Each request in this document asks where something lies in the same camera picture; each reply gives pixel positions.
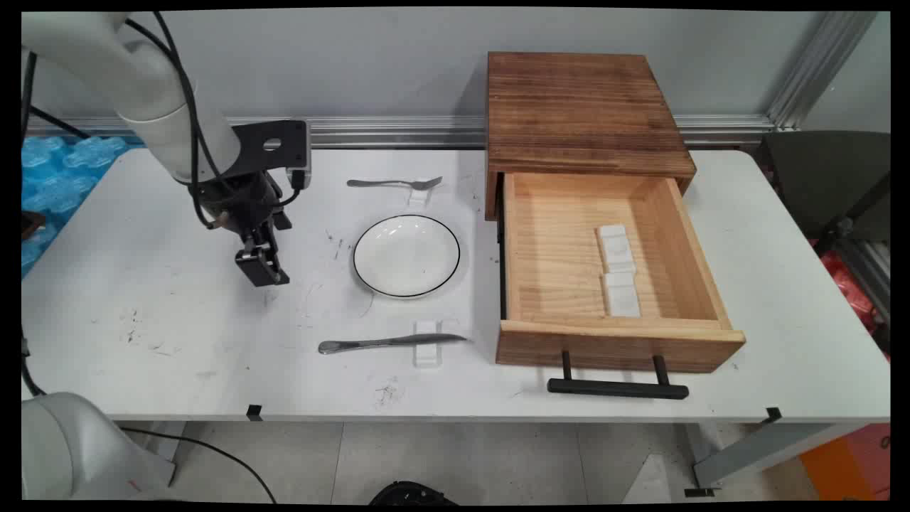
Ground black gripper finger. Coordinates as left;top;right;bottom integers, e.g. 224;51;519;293
253;222;291;287
235;228;269;287

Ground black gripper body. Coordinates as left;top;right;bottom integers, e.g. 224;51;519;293
193;173;294;247

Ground silver serrated table knife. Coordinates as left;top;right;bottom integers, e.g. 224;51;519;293
318;333;468;355

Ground white plate with black rim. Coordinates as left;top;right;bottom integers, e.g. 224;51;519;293
353;215;461;298

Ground silver fork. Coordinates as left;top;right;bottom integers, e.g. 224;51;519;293
347;176;443;191

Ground grey table leg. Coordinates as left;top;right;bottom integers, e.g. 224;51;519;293
686;422;872;491
117;421;187;488

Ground black round object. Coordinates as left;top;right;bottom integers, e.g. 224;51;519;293
368;481;459;506

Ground light wooden drawer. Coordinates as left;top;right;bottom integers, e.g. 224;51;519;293
496;173;746;374

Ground dark brown wooden cabinet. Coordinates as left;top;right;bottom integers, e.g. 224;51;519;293
486;51;697;221

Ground dark chair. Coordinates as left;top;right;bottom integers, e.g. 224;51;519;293
754;130;891;258

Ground red bag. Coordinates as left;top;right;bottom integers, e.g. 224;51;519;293
810;238;889;335

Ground slanted aluminium profile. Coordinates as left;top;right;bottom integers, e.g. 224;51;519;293
766;11;879;130

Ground orange box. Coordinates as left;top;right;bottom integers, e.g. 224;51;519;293
800;423;891;501

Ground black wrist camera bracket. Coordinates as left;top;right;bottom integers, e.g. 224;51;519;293
231;120;312;191

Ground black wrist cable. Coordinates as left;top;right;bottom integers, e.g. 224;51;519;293
124;11;308;232

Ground horizontal aluminium rail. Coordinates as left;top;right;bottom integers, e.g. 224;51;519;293
27;115;776;149

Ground black floor cable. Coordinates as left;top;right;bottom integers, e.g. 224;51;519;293
117;425;278;504

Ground thin black background cable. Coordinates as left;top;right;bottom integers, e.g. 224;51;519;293
21;50;91;140

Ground black drawer handle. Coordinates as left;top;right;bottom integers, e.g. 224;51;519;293
547;351;690;400

